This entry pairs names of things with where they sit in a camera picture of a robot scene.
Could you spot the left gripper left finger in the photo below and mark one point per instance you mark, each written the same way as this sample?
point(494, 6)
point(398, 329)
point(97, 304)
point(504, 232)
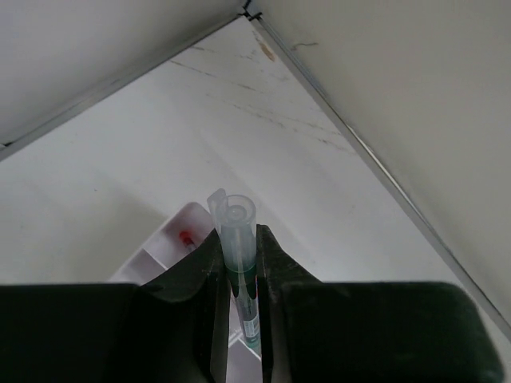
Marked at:
point(173, 328)

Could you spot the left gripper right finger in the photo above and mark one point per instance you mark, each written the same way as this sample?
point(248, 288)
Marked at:
point(313, 331)

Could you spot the red gel pen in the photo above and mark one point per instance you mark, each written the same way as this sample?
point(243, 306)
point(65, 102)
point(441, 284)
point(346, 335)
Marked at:
point(187, 241)

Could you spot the white six-compartment organizer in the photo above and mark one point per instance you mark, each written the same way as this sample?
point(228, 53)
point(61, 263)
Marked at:
point(161, 251)

